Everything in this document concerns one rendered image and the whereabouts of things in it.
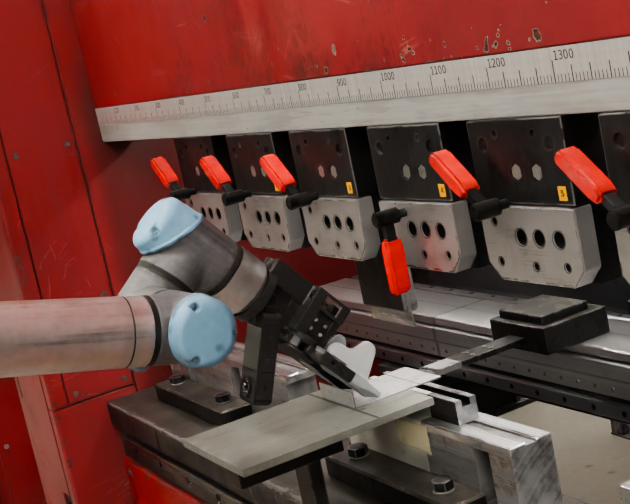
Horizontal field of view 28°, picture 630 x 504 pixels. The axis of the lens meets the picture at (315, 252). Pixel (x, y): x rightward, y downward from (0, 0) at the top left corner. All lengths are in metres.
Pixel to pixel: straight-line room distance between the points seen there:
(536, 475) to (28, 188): 1.18
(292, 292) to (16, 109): 0.90
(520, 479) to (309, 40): 0.57
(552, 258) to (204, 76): 0.77
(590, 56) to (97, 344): 0.55
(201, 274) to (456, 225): 0.31
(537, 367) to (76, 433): 0.93
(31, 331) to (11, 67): 1.10
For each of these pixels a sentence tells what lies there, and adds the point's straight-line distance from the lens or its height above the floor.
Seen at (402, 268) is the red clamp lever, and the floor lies 1.18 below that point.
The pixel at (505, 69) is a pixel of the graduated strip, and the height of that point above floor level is 1.39.
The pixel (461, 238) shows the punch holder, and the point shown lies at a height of 1.21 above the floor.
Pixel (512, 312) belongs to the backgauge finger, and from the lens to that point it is 1.73.
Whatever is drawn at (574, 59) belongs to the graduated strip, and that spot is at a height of 1.39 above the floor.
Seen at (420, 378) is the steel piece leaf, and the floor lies 1.00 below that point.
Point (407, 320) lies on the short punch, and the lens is 1.57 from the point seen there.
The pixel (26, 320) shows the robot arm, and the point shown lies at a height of 1.25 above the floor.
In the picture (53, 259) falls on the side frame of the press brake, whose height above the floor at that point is 1.16.
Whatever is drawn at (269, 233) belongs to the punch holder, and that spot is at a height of 1.20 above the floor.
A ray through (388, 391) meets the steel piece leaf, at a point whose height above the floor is 1.00.
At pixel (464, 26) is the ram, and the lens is 1.26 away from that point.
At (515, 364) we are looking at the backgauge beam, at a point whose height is 0.94.
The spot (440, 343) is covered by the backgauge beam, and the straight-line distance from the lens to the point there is 1.99.
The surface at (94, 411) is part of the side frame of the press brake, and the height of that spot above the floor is 0.86.
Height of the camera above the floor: 1.46
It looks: 10 degrees down
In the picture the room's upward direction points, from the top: 12 degrees counter-clockwise
